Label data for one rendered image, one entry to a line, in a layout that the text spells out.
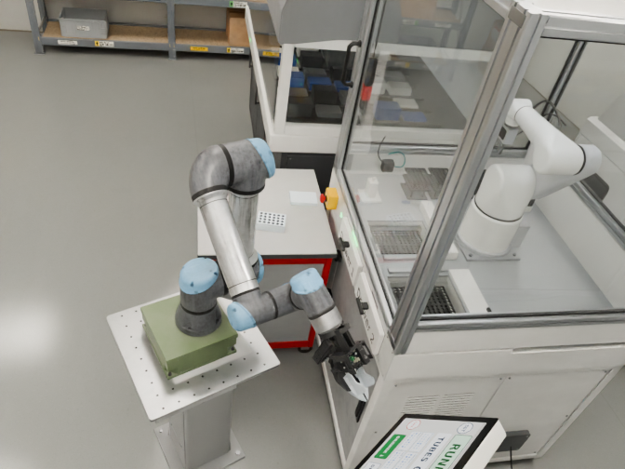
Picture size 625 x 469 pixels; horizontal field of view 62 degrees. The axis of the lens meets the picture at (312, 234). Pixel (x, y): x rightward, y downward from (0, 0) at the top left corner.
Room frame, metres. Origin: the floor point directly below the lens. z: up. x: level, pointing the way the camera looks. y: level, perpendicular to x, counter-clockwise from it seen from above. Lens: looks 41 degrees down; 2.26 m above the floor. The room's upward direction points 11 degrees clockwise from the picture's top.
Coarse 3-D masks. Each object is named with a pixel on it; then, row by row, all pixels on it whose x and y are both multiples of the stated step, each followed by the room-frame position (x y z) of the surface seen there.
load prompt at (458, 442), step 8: (456, 440) 0.66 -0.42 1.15; (464, 440) 0.65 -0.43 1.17; (448, 448) 0.64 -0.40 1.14; (456, 448) 0.64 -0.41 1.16; (440, 456) 0.62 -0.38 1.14; (448, 456) 0.61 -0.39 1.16; (456, 456) 0.61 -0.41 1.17; (432, 464) 0.60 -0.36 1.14; (440, 464) 0.59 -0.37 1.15; (448, 464) 0.59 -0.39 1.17
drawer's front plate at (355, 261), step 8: (344, 224) 1.65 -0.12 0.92; (344, 232) 1.63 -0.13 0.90; (344, 240) 1.61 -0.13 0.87; (352, 240) 1.56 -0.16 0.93; (352, 248) 1.51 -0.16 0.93; (344, 256) 1.57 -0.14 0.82; (352, 256) 1.49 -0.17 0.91; (352, 264) 1.47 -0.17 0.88; (360, 264) 1.43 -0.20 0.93; (352, 272) 1.45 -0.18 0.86; (360, 272) 1.42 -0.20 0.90; (352, 280) 1.43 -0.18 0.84
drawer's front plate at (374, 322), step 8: (360, 280) 1.37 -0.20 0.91; (360, 288) 1.35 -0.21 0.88; (368, 288) 1.31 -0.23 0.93; (360, 296) 1.33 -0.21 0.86; (368, 296) 1.28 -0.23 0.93; (368, 304) 1.25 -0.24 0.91; (368, 312) 1.23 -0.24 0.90; (376, 312) 1.21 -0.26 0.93; (368, 320) 1.22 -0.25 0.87; (376, 320) 1.17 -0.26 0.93; (368, 328) 1.20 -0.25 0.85; (376, 328) 1.15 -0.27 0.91; (368, 336) 1.18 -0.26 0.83; (376, 336) 1.13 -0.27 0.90; (376, 344) 1.12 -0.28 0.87; (376, 352) 1.12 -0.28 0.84
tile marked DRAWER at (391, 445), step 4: (392, 436) 0.73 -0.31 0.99; (396, 436) 0.73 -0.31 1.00; (400, 436) 0.72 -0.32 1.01; (404, 436) 0.72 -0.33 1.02; (388, 440) 0.72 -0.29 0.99; (392, 440) 0.72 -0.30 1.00; (396, 440) 0.71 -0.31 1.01; (400, 440) 0.71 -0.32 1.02; (388, 444) 0.71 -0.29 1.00; (392, 444) 0.70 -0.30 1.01; (396, 444) 0.70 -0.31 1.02; (384, 448) 0.69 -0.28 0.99; (388, 448) 0.69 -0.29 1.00; (392, 448) 0.69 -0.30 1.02; (380, 452) 0.68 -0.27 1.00; (384, 452) 0.68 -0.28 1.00; (388, 452) 0.67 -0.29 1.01; (376, 456) 0.67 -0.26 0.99; (380, 456) 0.66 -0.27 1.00; (384, 456) 0.66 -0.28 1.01; (388, 456) 0.66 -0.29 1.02
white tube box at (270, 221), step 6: (258, 216) 1.75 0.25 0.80; (264, 216) 1.77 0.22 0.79; (270, 216) 1.77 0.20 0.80; (276, 216) 1.77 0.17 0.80; (282, 216) 1.79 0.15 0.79; (258, 222) 1.71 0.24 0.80; (264, 222) 1.73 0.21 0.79; (270, 222) 1.72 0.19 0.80; (276, 222) 1.73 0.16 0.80; (282, 222) 1.74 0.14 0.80; (258, 228) 1.71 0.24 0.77; (264, 228) 1.71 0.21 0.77; (270, 228) 1.71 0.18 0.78; (276, 228) 1.71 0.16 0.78; (282, 228) 1.71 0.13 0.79
